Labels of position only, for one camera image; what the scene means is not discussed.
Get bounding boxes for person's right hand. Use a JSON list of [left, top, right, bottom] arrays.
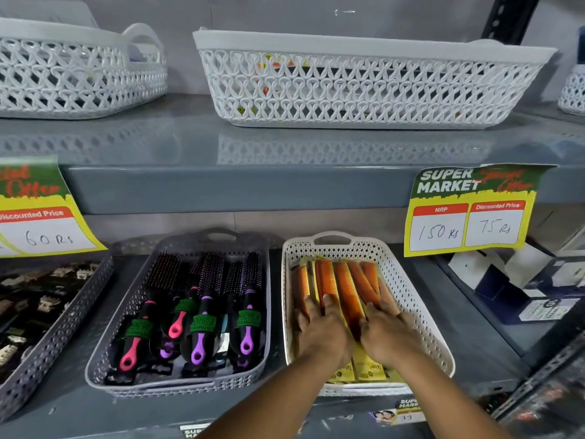
[[359, 302, 427, 367]]

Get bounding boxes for person's left hand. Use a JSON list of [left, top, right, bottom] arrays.
[[296, 294, 357, 366]]

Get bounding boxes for person's right forearm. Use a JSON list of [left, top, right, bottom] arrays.
[[388, 354, 515, 439]]

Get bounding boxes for person's left forearm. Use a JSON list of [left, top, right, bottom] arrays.
[[197, 349, 352, 439]]

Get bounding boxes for stack of orange comb packets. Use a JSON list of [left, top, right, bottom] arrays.
[[291, 256, 405, 385]]

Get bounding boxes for white lattice basket with combs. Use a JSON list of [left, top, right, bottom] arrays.
[[282, 231, 456, 398]]

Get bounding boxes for grey metal shelf board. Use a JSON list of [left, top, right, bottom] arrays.
[[0, 244, 531, 439], [0, 93, 585, 216]]

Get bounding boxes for small shelf edge label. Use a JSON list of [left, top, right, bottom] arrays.
[[368, 397, 429, 426], [179, 422, 214, 439]]

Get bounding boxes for pile of black hair brushes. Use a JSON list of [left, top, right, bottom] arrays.
[[105, 252, 266, 386]]

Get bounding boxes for yellow green price sign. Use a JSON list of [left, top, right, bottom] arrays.
[[403, 164, 558, 258], [0, 155, 108, 259]]

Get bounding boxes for stack of white blue boxes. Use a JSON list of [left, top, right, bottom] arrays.
[[447, 241, 585, 326]]

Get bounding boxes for grey lattice basket with brushes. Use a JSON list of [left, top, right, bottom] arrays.
[[85, 228, 272, 398]]

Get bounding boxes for large white lattice basket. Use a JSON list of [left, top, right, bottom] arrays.
[[192, 27, 558, 130]]

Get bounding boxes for colourful packets in basket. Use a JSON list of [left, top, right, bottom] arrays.
[[234, 52, 312, 116]]

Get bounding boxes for grey lattice basket with clips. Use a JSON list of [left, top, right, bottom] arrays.
[[0, 255, 114, 424]]

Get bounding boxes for pile of hair clip cards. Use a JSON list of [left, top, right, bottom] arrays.
[[0, 262, 100, 381]]

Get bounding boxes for small white lattice basket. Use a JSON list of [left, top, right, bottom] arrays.
[[557, 64, 585, 117]]

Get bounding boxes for black slotted shelf upright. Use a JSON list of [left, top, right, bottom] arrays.
[[481, 0, 543, 46]]

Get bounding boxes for black slotted shelf rail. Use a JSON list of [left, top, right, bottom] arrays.
[[490, 345, 585, 422]]

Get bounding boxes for white lattice basket with handle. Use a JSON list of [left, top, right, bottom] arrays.
[[0, 17, 169, 120]]

